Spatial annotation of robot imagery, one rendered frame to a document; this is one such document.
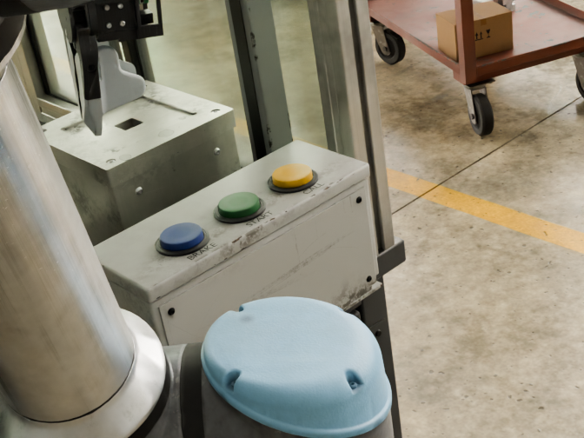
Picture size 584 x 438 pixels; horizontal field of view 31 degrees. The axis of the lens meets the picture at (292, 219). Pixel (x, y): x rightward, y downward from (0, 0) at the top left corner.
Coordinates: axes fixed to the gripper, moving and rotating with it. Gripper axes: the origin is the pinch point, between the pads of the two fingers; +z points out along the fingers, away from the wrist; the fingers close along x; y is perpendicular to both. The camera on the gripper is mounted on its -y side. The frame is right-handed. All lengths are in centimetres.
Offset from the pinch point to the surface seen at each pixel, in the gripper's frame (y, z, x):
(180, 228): 5.9, 8.3, -8.4
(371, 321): 30.2, 31.9, 1.2
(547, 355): 95, 93, 54
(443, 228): 103, 94, 111
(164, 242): 3.9, 8.5, -10.0
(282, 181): 17.2, 7.2, -5.5
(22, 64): 2, 18, 69
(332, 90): 26.0, 2.3, 2.6
